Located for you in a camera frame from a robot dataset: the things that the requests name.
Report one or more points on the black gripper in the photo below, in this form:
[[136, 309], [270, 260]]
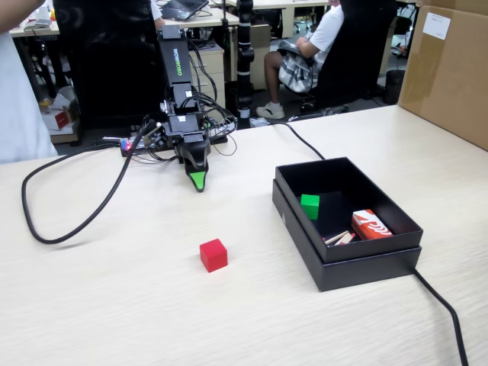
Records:
[[185, 129]]

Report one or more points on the green wooden cube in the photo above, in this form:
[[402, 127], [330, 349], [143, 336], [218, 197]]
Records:
[[309, 206]]

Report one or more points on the bare person forearm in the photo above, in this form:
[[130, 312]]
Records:
[[15, 13]]

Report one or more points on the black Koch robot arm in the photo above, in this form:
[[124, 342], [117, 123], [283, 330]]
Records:
[[175, 57]]

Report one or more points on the red wooden cube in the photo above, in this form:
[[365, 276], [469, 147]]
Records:
[[212, 255]]

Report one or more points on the beige drawer cabinet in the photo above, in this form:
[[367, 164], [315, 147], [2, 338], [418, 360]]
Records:
[[209, 76]]

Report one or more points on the black white vertical pole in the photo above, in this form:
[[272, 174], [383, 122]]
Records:
[[244, 68]]

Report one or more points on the brown carton on floor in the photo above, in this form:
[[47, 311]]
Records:
[[66, 137]]

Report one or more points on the large black office chair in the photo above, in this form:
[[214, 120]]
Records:
[[114, 57]]

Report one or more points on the white red small carton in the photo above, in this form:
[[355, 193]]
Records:
[[59, 121]]

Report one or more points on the red-tipped wooden match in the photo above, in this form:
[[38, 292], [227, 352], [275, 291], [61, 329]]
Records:
[[351, 236], [335, 236], [345, 239]]

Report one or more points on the black open laptop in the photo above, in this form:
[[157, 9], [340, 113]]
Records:
[[183, 8]]

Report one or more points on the orange white matchbox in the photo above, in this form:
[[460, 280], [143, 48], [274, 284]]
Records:
[[371, 225]]

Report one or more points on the seated person white shirt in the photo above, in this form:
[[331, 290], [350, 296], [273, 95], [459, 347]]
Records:
[[324, 34]]

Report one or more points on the standing person white shirt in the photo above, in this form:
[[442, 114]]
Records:
[[19, 106]]

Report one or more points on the black open box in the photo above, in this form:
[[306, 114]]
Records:
[[354, 274]]

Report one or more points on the black occupied office chair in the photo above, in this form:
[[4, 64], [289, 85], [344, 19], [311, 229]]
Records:
[[358, 49]]

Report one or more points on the black box inner tray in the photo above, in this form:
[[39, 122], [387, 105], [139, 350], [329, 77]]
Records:
[[381, 248]]

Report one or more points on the beige office desk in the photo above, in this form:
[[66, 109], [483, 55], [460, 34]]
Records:
[[38, 31]]

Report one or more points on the yellow small toy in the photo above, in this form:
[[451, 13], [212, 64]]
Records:
[[53, 15]]

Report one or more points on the black mesh trash bin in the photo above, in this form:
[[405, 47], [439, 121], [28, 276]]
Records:
[[394, 87]]

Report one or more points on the large brown cardboard box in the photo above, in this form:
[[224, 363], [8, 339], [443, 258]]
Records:
[[446, 76]]

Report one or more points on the white shipping label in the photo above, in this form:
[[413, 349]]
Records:
[[438, 26]]

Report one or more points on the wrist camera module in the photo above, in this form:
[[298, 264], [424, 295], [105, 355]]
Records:
[[154, 135]]

